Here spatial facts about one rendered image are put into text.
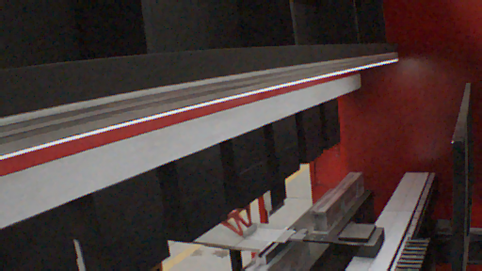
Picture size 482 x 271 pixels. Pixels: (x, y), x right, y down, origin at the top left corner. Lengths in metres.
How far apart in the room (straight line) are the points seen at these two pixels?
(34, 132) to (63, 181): 0.27
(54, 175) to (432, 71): 1.59
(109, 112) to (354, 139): 1.68
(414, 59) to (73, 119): 1.67
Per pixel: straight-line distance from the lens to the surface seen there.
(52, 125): 0.37
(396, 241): 1.24
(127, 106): 0.43
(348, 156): 2.05
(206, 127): 0.89
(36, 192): 0.61
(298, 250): 1.35
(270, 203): 1.20
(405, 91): 1.94
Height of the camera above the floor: 1.49
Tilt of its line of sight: 10 degrees down
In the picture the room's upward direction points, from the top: 7 degrees counter-clockwise
